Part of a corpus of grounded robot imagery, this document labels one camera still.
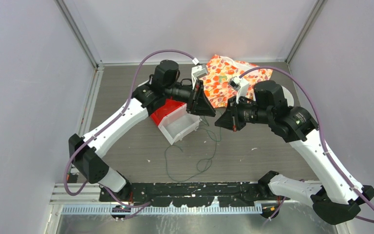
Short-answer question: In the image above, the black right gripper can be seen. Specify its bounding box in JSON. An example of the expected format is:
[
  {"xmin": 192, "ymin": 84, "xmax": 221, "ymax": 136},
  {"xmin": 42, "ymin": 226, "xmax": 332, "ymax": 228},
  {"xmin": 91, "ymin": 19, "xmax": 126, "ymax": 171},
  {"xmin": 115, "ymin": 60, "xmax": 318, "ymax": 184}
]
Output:
[{"xmin": 215, "ymin": 94, "xmax": 272, "ymax": 131}]

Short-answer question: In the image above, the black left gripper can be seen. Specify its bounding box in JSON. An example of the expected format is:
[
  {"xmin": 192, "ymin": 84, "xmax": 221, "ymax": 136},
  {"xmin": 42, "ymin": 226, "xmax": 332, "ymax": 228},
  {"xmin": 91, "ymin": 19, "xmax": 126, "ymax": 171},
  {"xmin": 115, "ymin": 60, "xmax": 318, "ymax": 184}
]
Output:
[{"xmin": 165, "ymin": 80, "xmax": 216, "ymax": 117}]

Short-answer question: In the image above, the white perforated spool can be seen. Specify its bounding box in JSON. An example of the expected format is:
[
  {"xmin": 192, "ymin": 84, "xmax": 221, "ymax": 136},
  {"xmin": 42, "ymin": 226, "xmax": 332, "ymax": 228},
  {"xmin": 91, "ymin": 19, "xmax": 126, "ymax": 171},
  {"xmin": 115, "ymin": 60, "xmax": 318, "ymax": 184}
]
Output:
[{"xmin": 282, "ymin": 87, "xmax": 295, "ymax": 106}]

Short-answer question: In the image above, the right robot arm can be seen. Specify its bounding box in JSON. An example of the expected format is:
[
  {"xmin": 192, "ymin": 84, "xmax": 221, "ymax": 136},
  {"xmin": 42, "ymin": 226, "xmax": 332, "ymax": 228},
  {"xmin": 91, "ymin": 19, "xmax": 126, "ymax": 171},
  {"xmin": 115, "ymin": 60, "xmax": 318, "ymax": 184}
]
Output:
[{"xmin": 215, "ymin": 77, "xmax": 374, "ymax": 225}]

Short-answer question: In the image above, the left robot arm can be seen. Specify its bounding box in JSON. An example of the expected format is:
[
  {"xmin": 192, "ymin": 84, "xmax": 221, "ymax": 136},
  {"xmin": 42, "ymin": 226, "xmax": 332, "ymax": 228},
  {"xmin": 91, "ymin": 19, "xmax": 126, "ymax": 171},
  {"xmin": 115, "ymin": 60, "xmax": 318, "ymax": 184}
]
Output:
[{"xmin": 68, "ymin": 59, "xmax": 216, "ymax": 202}]

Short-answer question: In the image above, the white and red bin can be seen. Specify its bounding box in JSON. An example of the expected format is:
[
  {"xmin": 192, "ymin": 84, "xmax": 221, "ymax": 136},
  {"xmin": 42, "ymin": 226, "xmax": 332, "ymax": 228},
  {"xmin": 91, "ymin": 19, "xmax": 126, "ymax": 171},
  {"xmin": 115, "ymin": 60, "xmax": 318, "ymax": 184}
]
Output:
[{"xmin": 150, "ymin": 99, "xmax": 201, "ymax": 145}]

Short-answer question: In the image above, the floral orange cloth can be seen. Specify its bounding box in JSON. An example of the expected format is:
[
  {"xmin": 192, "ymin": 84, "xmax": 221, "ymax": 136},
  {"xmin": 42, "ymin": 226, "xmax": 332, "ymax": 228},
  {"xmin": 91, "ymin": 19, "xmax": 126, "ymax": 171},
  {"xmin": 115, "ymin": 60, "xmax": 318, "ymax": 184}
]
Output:
[{"xmin": 203, "ymin": 54, "xmax": 274, "ymax": 109}]

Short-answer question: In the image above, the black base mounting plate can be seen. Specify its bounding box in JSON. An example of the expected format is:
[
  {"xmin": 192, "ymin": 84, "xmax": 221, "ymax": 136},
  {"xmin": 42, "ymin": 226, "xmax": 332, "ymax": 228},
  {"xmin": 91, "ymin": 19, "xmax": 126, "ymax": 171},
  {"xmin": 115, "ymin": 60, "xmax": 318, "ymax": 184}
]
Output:
[{"xmin": 114, "ymin": 181, "xmax": 283, "ymax": 208}]

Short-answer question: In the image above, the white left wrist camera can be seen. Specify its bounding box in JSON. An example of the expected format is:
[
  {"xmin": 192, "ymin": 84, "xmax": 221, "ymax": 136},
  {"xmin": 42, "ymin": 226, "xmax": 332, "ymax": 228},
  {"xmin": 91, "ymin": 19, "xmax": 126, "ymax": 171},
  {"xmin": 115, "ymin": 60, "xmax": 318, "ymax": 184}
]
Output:
[{"xmin": 191, "ymin": 64, "xmax": 208, "ymax": 86}]

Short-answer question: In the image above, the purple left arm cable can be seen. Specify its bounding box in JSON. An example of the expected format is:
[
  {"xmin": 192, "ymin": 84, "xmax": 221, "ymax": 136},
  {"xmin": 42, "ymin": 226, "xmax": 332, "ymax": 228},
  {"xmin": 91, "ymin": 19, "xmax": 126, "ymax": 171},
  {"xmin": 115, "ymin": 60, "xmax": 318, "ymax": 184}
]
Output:
[{"xmin": 63, "ymin": 49, "xmax": 201, "ymax": 207}]

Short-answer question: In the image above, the white slotted cable duct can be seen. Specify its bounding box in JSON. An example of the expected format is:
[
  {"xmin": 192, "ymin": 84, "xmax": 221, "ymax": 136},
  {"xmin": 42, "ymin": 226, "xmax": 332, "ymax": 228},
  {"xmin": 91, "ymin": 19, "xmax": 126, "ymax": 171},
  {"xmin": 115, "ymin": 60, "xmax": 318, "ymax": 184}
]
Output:
[{"xmin": 60, "ymin": 203, "xmax": 262, "ymax": 215}]

